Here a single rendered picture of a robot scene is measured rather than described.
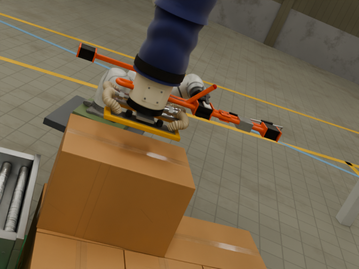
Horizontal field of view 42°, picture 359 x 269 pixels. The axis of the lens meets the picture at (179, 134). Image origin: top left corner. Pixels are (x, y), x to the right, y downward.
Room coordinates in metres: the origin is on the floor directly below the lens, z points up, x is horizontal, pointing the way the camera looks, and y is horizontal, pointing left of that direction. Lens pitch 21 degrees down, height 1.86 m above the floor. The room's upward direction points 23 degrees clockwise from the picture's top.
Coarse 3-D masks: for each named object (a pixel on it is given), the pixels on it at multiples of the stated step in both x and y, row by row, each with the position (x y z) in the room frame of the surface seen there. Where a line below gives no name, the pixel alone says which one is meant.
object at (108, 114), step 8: (104, 112) 1.80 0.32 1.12; (112, 112) 1.81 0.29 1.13; (128, 112) 1.83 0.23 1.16; (112, 120) 1.78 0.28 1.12; (120, 120) 1.79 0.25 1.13; (128, 120) 1.81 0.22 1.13; (136, 120) 1.84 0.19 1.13; (160, 120) 1.89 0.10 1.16; (136, 128) 1.81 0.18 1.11; (144, 128) 1.82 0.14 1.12; (152, 128) 1.84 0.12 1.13; (160, 128) 1.86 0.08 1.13; (168, 136) 1.85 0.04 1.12; (176, 136) 1.86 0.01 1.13
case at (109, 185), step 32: (96, 128) 2.02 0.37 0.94; (64, 160) 1.69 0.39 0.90; (96, 160) 1.73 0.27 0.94; (128, 160) 1.84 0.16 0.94; (160, 160) 1.97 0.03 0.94; (64, 192) 1.70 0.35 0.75; (96, 192) 1.74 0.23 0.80; (128, 192) 1.77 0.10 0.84; (160, 192) 1.81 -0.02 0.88; (192, 192) 1.85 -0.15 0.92; (64, 224) 1.71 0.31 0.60; (96, 224) 1.75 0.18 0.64; (128, 224) 1.79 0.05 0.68; (160, 224) 1.82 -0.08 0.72; (160, 256) 1.84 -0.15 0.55
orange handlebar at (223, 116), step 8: (96, 56) 2.12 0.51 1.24; (104, 56) 2.14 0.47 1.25; (120, 64) 2.15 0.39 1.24; (128, 64) 2.18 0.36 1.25; (136, 72) 2.15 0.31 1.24; (120, 80) 1.89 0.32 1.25; (128, 80) 1.94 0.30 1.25; (176, 96) 2.01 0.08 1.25; (184, 104) 1.97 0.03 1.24; (192, 104) 2.02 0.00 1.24; (216, 112) 2.06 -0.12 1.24; (224, 112) 2.07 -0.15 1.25; (224, 120) 2.04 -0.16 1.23; (232, 120) 2.04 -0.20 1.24; (256, 128) 2.07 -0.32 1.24
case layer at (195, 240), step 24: (48, 240) 1.64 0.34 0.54; (72, 240) 1.70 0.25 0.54; (192, 240) 2.09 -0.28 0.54; (216, 240) 2.18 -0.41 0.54; (240, 240) 2.29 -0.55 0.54; (24, 264) 1.70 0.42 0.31; (48, 264) 1.50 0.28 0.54; (72, 264) 1.56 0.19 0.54; (96, 264) 1.62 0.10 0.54; (120, 264) 1.68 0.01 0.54; (144, 264) 1.75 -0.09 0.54; (168, 264) 1.82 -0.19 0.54; (192, 264) 1.89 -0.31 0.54; (216, 264) 1.98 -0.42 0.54; (240, 264) 2.06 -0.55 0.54; (264, 264) 2.15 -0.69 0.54
